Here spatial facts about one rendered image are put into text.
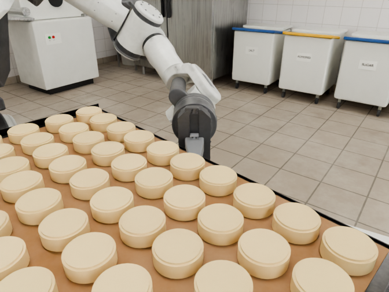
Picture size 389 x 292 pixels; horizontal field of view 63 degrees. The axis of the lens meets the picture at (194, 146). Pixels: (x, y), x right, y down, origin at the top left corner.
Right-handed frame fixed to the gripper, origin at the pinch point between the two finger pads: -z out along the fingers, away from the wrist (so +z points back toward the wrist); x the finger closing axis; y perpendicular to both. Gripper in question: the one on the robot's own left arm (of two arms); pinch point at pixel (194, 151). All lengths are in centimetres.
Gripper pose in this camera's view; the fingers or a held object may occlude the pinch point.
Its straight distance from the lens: 51.9
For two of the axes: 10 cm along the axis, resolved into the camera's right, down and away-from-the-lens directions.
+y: 10.0, -0.1, 0.0
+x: -0.1, -8.9, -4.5
